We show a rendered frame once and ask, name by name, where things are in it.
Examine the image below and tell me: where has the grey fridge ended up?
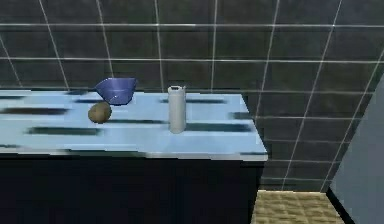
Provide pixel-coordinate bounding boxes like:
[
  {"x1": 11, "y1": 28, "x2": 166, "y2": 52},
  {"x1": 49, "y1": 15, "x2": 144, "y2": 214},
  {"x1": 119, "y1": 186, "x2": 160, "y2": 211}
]
[{"x1": 325, "y1": 73, "x2": 384, "y2": 224}]

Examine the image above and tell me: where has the grey cylindrical bottle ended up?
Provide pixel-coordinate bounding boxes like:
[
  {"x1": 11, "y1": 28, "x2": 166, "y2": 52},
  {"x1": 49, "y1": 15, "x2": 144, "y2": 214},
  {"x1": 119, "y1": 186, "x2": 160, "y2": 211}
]
[{"x1": 167, "y1": 84, "x2": 188, "y2": 135}]

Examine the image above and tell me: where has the blue bowl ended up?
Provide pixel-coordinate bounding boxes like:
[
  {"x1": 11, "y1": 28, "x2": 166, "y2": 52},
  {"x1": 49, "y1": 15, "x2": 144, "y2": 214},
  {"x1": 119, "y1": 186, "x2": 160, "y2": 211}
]
[{"x1": 94, "y1": 77, "x2": 138, "y2": 107}]

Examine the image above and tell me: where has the dark cabinet with blue worktop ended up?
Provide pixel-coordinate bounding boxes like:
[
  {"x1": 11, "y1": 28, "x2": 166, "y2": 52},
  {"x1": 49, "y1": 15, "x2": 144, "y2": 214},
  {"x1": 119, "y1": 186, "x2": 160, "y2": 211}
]
[{"x1": 0, "y1": 89, "x2": 269, "y2": 224}]

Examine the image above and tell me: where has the brown potato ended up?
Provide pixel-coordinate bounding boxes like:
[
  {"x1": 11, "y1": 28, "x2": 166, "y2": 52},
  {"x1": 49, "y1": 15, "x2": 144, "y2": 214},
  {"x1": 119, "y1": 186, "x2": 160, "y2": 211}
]
[{"x1": 87, "y1": 101, "x2": 113, "y2": 125}]

